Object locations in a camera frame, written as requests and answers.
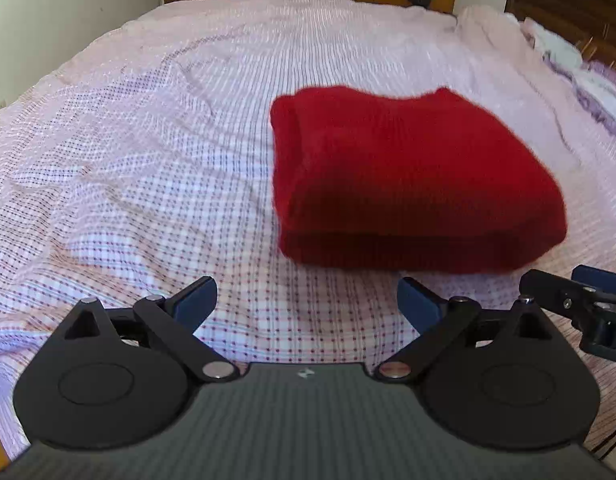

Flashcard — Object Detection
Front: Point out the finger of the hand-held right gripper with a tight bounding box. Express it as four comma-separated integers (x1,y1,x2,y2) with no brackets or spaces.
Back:
519,269,596,322
572,264,616,293

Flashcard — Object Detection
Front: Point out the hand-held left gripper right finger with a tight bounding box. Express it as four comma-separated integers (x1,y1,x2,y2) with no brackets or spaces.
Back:
378,276,561,381

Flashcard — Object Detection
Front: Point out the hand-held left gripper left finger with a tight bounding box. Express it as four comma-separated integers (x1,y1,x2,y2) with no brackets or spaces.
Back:
63,276,239,384

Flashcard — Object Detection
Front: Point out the red knitted sweater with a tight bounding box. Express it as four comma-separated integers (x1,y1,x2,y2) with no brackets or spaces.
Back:
269,86,569,276

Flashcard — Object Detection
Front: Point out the pink checked bed blanket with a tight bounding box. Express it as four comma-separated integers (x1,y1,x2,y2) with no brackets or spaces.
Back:
0,0,616,463

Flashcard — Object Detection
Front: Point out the purple patterned quilt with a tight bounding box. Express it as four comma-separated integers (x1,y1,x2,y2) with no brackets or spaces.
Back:
543,55,616,153

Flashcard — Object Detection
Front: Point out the white pillow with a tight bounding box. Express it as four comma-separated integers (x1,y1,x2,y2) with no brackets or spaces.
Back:
520,17,586,73

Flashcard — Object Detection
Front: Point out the dark wooden headboard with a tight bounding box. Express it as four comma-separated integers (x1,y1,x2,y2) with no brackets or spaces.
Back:
504,0,616,81

